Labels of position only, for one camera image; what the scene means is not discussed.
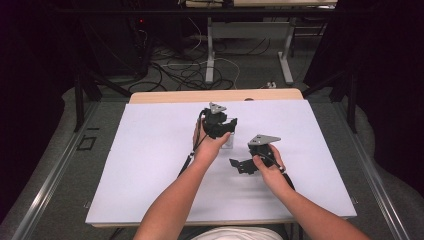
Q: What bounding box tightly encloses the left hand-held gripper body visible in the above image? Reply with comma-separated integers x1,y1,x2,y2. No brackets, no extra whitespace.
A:
201,101,228,140

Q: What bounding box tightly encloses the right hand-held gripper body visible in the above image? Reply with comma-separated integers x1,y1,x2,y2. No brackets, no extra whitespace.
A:
247,133,282,168

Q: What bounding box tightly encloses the clear plastic compartment holder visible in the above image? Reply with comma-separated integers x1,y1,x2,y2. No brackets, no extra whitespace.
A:
220,117,236,150

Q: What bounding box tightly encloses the person's left hand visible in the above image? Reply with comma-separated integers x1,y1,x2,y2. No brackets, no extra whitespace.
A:
192,119,232,164

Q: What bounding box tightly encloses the person's right hand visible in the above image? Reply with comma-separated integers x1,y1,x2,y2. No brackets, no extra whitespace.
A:
252,144,295,198

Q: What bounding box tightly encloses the person's white clothing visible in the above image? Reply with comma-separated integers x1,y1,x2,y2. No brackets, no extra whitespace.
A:
191,226,284,240

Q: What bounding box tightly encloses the white table sheet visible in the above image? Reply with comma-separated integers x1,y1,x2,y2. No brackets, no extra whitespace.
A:
85,99,358,225

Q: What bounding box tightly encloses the black metal stand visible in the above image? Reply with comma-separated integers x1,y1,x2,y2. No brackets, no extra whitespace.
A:
301,66,358,134
73,63,133,133

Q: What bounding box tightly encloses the black equipment with red light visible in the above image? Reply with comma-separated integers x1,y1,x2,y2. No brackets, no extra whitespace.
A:
79,14,151,79

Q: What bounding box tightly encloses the right hand-held gripper cable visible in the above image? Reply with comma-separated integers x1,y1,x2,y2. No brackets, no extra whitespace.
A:
258,152,296,192

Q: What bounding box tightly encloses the tangle of floor cables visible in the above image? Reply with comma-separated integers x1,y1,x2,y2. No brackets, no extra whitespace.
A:
128,16,272,93

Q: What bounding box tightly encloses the white metal desk frame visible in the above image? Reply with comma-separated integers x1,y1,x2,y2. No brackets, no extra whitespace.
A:
185,0,338,86

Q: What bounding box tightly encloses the aluminium floor rail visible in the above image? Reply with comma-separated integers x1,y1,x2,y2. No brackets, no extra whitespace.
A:
333,101,411,240
11,101,99,240

